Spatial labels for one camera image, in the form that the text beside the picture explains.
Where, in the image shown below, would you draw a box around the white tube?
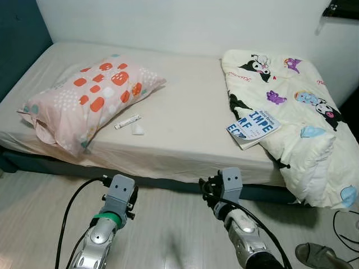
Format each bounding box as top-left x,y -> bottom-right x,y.
114,114 -> 142,130

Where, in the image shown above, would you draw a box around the white book blue lettering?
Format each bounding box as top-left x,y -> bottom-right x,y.
226,108 -> 281,150

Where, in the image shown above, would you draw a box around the black furniture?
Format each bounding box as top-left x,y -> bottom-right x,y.
339,90 -> 359,141

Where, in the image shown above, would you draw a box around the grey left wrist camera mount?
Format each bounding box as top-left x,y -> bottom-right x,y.
104,174 -> 136,216

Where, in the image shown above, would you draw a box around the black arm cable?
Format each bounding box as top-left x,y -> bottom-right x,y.
54,177 -> 110,269
202,179 -> 293,269

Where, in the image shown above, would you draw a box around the pink pillow orange spots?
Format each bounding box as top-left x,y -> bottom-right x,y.
17,54 -> 167,157

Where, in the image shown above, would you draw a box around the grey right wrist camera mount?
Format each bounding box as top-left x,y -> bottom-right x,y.
220,168 -> 243,203

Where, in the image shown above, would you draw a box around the cream bed mattress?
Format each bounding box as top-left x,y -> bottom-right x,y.
0,40 -> 359,188

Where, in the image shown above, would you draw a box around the cream cartoon print duvet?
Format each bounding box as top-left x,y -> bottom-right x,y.
220,49 -> 359,210

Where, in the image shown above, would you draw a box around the black window frame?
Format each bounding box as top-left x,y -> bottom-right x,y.
323,0 -> 359,20

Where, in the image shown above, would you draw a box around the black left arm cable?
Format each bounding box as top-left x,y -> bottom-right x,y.
54,177 -> 110,269

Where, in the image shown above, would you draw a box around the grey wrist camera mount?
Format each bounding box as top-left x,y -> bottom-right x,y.
104,174 -> 136,216
220,168 -> 243,203

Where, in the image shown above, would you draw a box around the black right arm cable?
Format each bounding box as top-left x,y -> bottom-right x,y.
202,179 -> 293,269

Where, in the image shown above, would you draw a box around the grey slipper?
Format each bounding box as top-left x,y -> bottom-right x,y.
295,242 -> 351,269

